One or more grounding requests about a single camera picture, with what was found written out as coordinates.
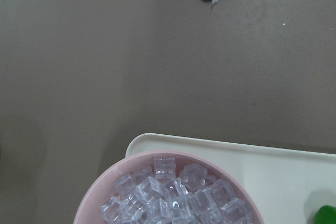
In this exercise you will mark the pile of ice cubes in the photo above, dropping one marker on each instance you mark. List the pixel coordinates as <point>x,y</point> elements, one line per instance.
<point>159,194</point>

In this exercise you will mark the beige tray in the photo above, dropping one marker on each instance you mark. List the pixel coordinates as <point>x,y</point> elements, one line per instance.
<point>288,186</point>

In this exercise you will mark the green lime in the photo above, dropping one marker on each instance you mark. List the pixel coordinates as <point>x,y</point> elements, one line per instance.
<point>325,215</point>

